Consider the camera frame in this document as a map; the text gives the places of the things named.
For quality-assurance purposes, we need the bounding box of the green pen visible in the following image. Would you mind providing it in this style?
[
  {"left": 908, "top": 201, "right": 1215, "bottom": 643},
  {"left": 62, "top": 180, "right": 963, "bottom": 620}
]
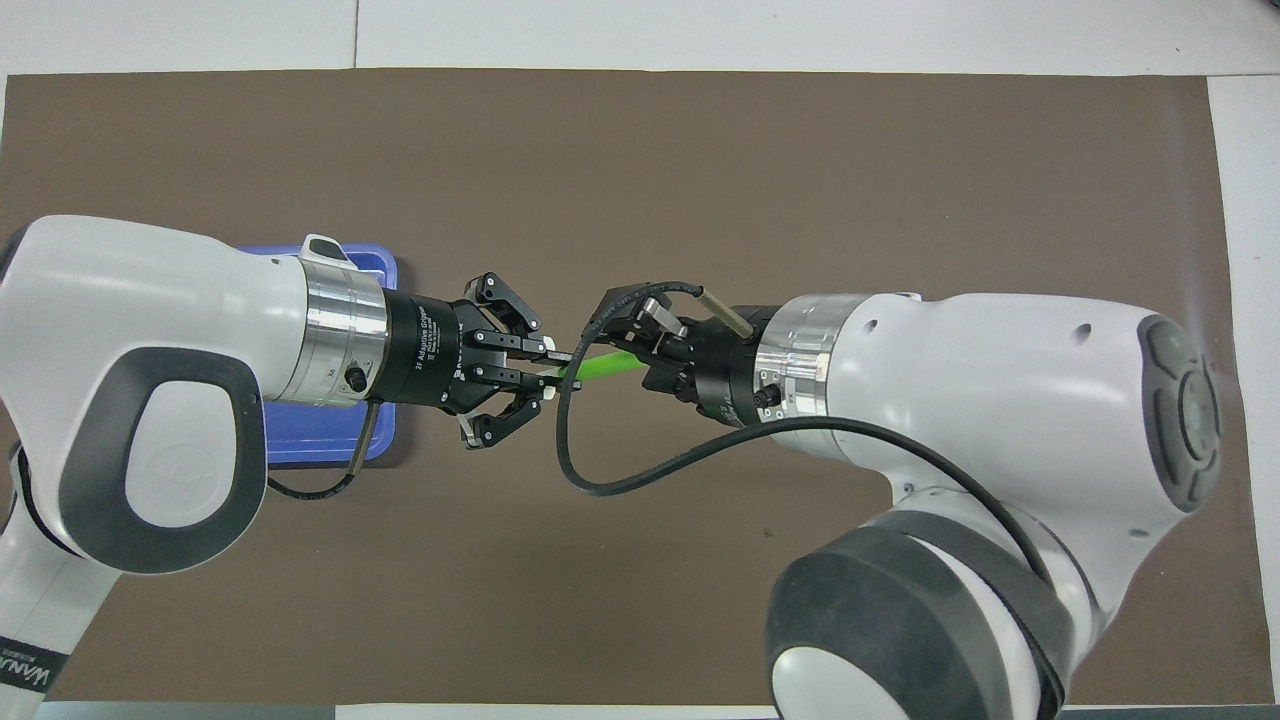
[{"left": 535, "top": 350, "right": 651, "bottom": 386}]

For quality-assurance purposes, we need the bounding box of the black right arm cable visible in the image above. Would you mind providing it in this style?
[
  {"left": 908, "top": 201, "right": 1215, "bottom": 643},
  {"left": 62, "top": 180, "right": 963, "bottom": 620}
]
[{"left": 555, "top": 282, "right": 1057, "bottom": 591}]

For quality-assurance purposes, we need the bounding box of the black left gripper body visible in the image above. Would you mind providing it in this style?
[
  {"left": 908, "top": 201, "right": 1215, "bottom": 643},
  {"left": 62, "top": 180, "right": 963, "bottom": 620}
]
[{"left": 384, "top": 291, "right": 487, "bottom": 414}]

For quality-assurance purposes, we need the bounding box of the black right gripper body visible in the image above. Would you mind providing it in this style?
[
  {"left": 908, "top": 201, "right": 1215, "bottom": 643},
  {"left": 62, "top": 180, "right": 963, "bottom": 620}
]
[{"left": 649, "top": 307, "right": 772, "bottom": 427}]

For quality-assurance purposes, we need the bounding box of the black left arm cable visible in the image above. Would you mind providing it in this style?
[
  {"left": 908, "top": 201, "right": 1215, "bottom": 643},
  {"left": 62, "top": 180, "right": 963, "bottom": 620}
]
[{"left": 265, "top": 400, "right": 384, "bottom": 502}]

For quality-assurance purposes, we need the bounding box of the brown table mat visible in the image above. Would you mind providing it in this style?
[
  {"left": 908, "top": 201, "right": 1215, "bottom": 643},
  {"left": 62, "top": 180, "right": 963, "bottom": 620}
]
[{"left": 0, "top": 68, "right": 1251, "bottom": 706}]

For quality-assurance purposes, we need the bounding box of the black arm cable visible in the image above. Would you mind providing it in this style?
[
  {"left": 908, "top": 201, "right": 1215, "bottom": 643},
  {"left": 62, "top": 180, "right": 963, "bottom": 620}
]
[
  {"left": 555, "top": 282, "right": 1057, "bottom": 591},
  {"left": 265, "top": 400, "right": 384, "bottom": 502}
]

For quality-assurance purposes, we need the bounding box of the blue plastic tray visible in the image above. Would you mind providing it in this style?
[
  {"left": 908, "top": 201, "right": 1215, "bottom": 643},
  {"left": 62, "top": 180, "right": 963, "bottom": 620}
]
[{"left": 240, "top": 245, "right": 399, "bottom": 466}]

